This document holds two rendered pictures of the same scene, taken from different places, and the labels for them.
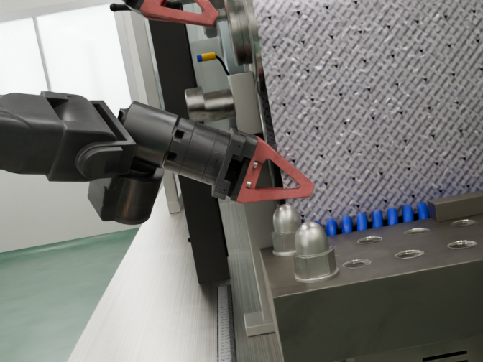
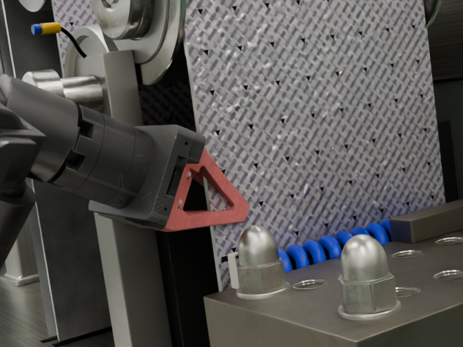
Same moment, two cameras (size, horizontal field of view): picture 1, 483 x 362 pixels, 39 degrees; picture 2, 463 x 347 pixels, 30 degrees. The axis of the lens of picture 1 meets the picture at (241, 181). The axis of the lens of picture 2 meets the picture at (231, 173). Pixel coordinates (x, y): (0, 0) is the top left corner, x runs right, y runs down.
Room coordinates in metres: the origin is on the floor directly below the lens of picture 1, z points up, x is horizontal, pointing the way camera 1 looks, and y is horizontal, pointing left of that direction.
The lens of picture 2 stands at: (0.15, 0.26, 1.18)
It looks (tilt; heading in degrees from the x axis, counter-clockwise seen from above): 7 degrees down; 329
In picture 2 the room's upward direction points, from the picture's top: 8 degrees counter-clockwise
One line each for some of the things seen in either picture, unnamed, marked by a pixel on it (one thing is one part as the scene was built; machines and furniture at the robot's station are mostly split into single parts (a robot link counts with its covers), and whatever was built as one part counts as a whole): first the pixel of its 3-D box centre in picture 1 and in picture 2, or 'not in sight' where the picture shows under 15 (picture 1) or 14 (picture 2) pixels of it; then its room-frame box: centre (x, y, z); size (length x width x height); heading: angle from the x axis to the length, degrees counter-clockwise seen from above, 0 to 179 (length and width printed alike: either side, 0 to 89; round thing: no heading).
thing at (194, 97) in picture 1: (196, 105); (42, 96); (0.79, 0.04, 1.18); 0.04 x 0.02 x 0.04; 1
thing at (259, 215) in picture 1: (246, 204); (112, 246); (0.79, 0.00, 1.05); 0.06 x 0.05 x 0.31; 91
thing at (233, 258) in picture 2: not in sight; (247, 268); (0.65, -0.04, 1.04); 0.02 x 0.01 x 0.02; 91
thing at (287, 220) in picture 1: (288, 227); (258, 258); (0.63, -0.04, 1.05); 0.04 x 0.04 x 0.04
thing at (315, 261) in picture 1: (313, 248); (364, 272); (0.53, -0.05, 1.05); 0.04 x 0.04 x 0.04
